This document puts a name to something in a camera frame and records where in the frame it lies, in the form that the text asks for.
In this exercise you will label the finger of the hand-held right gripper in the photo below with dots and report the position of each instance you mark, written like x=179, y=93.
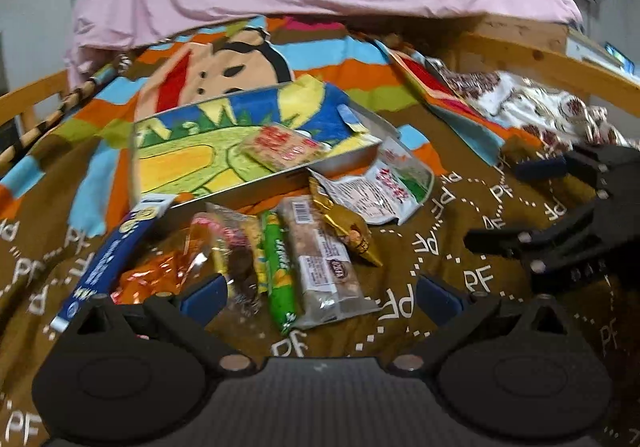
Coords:
x=540, y=170
x=505, y=241

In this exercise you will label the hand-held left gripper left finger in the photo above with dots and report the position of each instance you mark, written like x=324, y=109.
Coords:
x=206, y=296

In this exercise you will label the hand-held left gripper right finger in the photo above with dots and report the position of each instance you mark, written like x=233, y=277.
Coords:
x=439, y=296

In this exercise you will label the orange foil snack packet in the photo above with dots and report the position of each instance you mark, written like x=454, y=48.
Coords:
x=150, y=277

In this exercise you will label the green sausage stick packet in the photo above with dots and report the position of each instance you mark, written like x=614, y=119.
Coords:
x=279, y=277

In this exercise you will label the long blue snack packet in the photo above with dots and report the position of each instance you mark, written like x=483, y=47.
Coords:
x=107, y=262

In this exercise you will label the clear nut bar packet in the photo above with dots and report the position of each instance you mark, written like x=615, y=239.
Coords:
x=325, y=267

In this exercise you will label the gold cone snack packet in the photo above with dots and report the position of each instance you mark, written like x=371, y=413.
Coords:
x=345, y=223

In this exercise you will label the white green snack packet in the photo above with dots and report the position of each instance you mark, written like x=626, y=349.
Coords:
x=380, y=187

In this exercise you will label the red white cracker packet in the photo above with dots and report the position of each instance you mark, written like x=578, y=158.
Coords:
x=282, y=147

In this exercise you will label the colourful cartoon printed blanket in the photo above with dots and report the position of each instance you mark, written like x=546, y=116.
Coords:
x=385, y=287

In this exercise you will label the red white floral cloth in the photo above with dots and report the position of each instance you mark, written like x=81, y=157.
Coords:
x=550, y=107

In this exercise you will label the white box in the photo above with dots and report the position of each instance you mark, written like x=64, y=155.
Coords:
x=590, y=49

